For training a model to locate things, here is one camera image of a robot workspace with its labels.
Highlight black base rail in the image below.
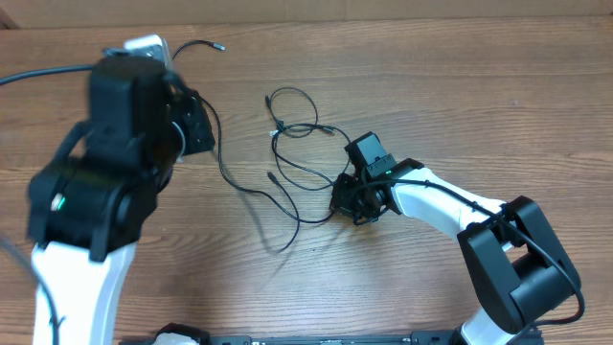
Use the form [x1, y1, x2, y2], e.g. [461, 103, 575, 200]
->
[119, 329, 545, 345]

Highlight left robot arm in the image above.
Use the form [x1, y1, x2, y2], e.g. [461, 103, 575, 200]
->
[28, 56, 215, 344]

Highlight thin black USB cable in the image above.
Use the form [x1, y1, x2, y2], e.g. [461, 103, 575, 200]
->
[264, 86, 353, 192]

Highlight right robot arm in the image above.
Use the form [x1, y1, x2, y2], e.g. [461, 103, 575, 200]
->
[329, 132, 586, 344]

